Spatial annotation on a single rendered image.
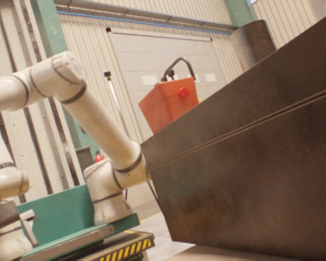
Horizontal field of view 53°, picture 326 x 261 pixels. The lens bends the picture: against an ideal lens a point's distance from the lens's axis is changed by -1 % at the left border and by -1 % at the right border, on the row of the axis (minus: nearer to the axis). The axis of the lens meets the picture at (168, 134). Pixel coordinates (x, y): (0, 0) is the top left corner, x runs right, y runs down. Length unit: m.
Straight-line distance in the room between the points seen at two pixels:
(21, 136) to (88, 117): 0.64
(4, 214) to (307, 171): 0.82
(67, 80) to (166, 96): 0.34
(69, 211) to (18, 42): 0.95
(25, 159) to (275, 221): 1.35
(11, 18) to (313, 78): 1.76
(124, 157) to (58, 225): 0.50
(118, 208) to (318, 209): 1.08
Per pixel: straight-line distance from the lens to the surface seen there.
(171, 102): 0.99
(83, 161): 1.91
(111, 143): 1.34
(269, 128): 0.64
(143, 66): 10.38
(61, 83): 1.14
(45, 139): 1.81
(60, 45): 7.69
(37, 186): 1.77
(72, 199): 1.69
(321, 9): 3.99
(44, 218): 1.68
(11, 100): 1.11
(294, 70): 0.57
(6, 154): 1.33
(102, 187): 1.56
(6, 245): 1.53
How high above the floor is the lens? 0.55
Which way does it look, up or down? 6 degrees up
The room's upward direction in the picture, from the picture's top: 19 degrees counter-clockwise
